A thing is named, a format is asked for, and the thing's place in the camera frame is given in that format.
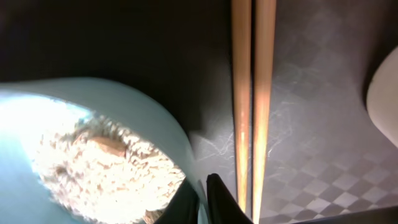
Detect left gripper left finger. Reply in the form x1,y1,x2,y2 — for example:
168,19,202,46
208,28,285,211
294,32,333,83
155,179,199,224

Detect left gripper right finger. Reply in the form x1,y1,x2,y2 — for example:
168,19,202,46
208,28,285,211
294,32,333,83
206,174,253,224

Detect rice leftovers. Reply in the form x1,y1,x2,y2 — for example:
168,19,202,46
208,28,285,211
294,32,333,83
32,116,185,224

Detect light blue bowl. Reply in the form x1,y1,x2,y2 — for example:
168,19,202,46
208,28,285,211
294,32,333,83
1,77,211,223

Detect white cup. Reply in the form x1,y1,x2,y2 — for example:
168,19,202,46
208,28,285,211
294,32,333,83
366,47,397,147

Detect brown serving tray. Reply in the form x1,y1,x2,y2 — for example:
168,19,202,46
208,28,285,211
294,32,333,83
1,0,397,223

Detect left wooden chopstick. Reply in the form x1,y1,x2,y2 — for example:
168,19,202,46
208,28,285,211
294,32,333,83
231,0,251,212

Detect wooden chopstick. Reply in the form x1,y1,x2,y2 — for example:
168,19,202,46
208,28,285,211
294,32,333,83
231,0,251,212
252,0,277,224

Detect right wooden chopstick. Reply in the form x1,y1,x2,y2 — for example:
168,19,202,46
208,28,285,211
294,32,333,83
252,0,277,224

